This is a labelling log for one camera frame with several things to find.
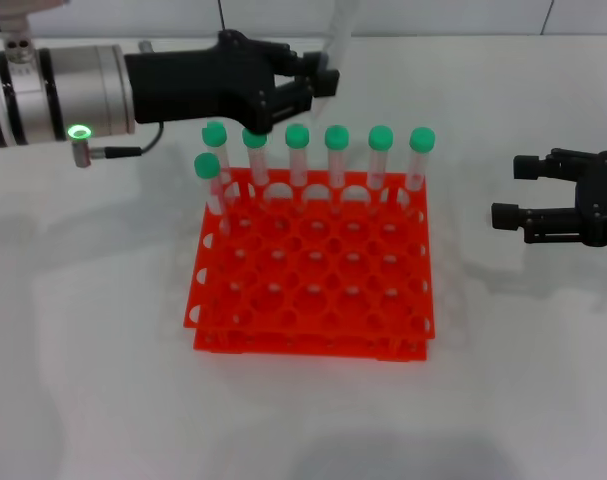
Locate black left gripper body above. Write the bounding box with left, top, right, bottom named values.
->
left=125, top=30, right=297, bottom=134

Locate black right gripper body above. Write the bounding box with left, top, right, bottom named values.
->
left=572, top=148, right=607, bottom=249

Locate green capped clear test tube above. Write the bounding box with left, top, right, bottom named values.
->
left=201, top=122, right=234, bottom=199
left=365, top=124, right=395, bottom=211
left=284, top=123, right=312, bottom=211
left=307, top=0, right=354, bottom=131
left=324, top=124, right=352, bottom=211
left=193, top=152, right=233, bottom=239
left=402, top=127, right=437, bottom=211
left=241, top=127, right=273, bottom=206

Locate orange plastic test tube rack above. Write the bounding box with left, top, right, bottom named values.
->
left=183, top=167, right=438, bottom=362

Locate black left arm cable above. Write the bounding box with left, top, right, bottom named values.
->
left=71, top=123, right=165, bottom=169

